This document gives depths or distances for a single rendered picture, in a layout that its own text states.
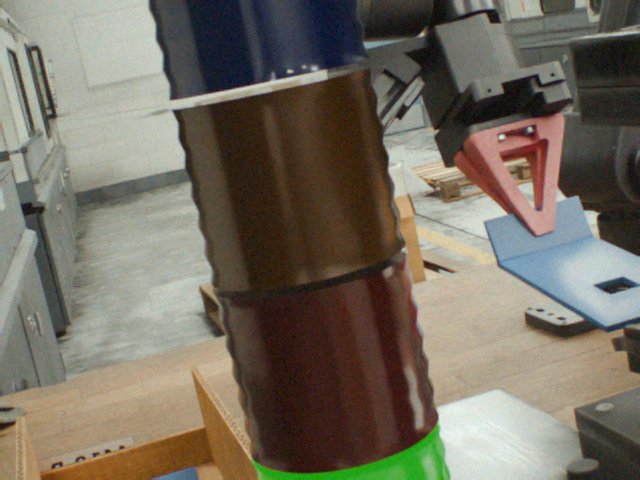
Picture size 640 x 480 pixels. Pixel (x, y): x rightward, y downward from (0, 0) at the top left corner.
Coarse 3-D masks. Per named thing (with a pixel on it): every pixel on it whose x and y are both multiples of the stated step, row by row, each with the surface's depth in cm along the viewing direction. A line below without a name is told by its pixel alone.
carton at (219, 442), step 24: (216, 408) 59; (24, 432) 62; (192, 432) 68; (216, 432) 63; (240, 432) 55; (24, 456) 58; (72, 456) 67; (96, 456) 67; (120, 456) 67; (144, 456) 68; (168, 456) 68; (192, 456) 69; (216, 456) 66; (240, 456) 54
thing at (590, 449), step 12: (588, 444) 44; (600, 444) 43; (588, 456) 44; (600, 456) 43; (612, 456) 42; (624, 456) 41; (600, 468) 44; (612, 468) 43; (624, 468) 42; (636, 468) 41
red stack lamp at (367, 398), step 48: (288, 288) 18; (336, 288) 18; (384, 288) 18; (240, 336) 19; (288, 336) 18; (336, 336) 18; (384, 336) 18; (240, 384) 19; (288, 384) 18; (336, 384) 18; (384, 384) 19; (432, 384) 20; (288, 432) 19; (336, 432) 18; (384, 432) 19
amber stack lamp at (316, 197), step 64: (192, 128) 18; (256, 128) 17; (320, 128) 18; (192, 192) 19; (256, 192) 18; (320, 192) 18; (384, 192) 19; (256, 256) 18; (320, 256) 18; (384, 256) 18
